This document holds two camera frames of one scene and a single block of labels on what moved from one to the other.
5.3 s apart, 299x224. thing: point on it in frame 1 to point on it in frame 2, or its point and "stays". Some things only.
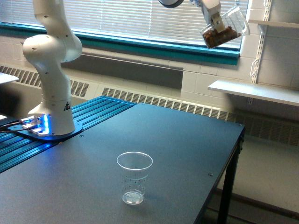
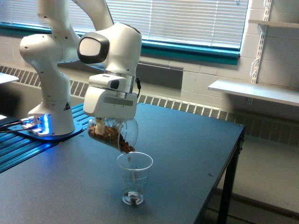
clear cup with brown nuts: x=235 y=24 to x=120 y=133
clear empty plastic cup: x=134 y=166 stays
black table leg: x=225 y=212 stays
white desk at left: x=4 y=77 stays
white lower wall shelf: x=264 y=92 stays
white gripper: x=209 y=8 to x=106 y=97
